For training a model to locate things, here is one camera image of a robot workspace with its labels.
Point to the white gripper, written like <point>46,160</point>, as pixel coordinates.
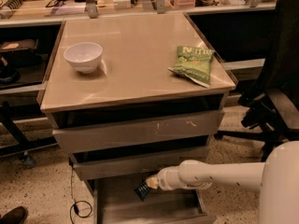
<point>164,178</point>

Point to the dark blue rxbar wrapper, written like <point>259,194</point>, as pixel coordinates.
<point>142,190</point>

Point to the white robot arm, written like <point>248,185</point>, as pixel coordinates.
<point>276,179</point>

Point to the middle grey drawer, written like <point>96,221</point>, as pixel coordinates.
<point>138,164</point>

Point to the bottom open grey drawer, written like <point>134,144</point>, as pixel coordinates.
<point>117,203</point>

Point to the top grey drawer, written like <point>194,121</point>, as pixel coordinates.
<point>138,131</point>

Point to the green chip bag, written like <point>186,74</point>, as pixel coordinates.
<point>194,63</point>

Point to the black cart leg with caster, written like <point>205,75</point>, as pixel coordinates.
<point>24,146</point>

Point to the dark shoe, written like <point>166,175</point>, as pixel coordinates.
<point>16,216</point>

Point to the white ceramic bowl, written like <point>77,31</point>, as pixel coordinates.
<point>84,57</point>

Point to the black office chair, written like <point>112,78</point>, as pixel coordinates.
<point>273,99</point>

